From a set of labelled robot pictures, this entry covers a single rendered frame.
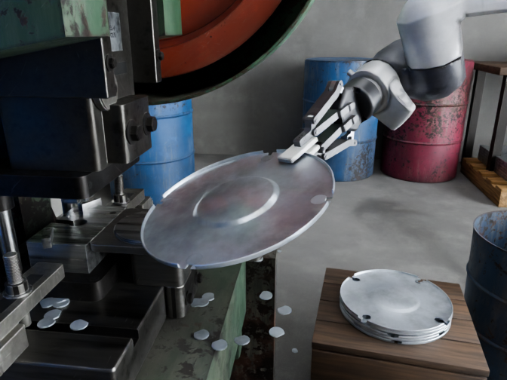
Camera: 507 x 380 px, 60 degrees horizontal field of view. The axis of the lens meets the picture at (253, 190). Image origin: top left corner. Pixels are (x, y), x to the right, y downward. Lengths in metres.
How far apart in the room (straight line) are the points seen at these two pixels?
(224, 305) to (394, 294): 0.65
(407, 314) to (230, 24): 0.82
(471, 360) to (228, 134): 3.23
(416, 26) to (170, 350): 0.64
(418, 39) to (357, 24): 3.09
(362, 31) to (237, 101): 1.20
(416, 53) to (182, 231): 0.50
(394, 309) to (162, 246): 0.76
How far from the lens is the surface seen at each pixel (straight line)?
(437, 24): 0.82
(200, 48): 0.96
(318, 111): 0.73
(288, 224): 0.56
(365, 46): 3.93
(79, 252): 0.68
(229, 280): 0.81
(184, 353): 0.66
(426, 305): 1.28
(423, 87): 0.87
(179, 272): 0.67
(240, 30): 0.94
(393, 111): 0.86
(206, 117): 4.07
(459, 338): 1.26
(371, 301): 1.25
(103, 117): 0.62
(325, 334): 1.18
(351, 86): 0.81
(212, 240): 0.58
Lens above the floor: 1.06
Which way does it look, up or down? 20 degrees down
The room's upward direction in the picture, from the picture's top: straight up
